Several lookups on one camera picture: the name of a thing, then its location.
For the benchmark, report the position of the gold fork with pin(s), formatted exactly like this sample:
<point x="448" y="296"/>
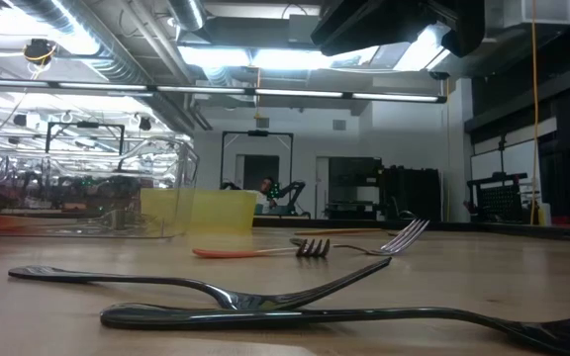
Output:
<point x="334" y="231"/>

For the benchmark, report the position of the black background robot arm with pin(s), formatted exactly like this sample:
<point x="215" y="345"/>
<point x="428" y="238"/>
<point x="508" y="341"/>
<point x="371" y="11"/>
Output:
<point x="230" y="186"/>
<point x="290" y="190"/>

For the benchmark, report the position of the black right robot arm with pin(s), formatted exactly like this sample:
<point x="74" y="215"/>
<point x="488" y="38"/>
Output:
<point x="389" y="25"/>

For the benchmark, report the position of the person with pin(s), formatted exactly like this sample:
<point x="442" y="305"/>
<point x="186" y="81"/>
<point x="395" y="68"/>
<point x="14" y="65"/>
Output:
<point x="266" y="188"/>

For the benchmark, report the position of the black shelf unit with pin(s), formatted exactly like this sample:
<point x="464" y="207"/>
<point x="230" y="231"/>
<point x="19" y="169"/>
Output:
<point x="354" y="188"/>

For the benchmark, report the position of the yellow plastic bin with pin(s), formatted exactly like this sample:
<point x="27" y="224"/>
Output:
<point x="216" y="212"/>

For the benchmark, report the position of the long led light bar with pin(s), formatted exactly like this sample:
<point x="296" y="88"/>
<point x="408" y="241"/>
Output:
<point x="216" y="90"/>

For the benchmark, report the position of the black cabinet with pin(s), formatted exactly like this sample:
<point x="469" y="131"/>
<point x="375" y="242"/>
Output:
<point x="413" y="198"/>

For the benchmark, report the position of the black fork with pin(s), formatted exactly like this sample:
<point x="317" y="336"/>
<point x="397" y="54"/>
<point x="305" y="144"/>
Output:
<point x="117" y="279"/>
<point x="265" y="316"/>

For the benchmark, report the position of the clear plastic bin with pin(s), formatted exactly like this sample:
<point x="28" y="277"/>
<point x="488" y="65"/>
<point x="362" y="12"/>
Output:
<point x="92" y="163"/>

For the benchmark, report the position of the black pegboard cart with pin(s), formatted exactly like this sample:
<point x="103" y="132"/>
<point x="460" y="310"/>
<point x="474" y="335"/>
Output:
<point x="500" y="203"/>

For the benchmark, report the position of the white board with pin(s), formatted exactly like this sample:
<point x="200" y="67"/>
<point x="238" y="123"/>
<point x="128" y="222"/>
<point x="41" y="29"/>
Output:
<point x="522" y="158"/>

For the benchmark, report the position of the black frame stand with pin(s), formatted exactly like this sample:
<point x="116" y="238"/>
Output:
<point x="222" y="163"/>

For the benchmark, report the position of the grey wall vent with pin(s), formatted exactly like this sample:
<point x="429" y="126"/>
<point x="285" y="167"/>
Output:
<point x="339" y="124"/>

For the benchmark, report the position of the small silver ceiling duct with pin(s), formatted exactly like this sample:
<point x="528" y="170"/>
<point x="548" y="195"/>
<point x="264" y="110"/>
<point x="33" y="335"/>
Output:
<point x="186" y="12"/>

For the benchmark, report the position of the large silver ceiling duct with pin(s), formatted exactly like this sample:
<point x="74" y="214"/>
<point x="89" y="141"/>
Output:
<point x="117" y="64"/>

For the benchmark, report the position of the black ceiling camera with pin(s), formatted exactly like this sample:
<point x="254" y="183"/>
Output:
<point x="39" y="52"/>

